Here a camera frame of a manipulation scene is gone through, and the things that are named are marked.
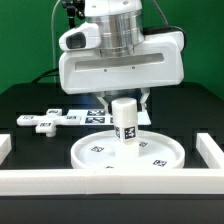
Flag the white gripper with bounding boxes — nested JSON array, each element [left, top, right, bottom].
[[59, 23, 184, 114]]

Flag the white round table top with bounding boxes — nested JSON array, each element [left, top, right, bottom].
[[70, 130, 185, 170]]

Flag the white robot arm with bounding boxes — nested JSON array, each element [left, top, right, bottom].
[[59, 0, 186, 102]]

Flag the white marker sheet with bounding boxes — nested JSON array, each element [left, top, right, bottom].
[[67, 109, 151, 125]]

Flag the white cross-shaped table base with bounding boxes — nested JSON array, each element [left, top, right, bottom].
[[17, 109, 81, 137]]

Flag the white obstacle fence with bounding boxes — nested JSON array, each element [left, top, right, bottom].
[[0, 132, 224, 196]]

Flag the black cable bundle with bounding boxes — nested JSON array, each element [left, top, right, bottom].
[[31, 67, 61, 84]]

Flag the white thin cable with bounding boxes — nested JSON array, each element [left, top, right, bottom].
[[50, 0, 63, 84]]

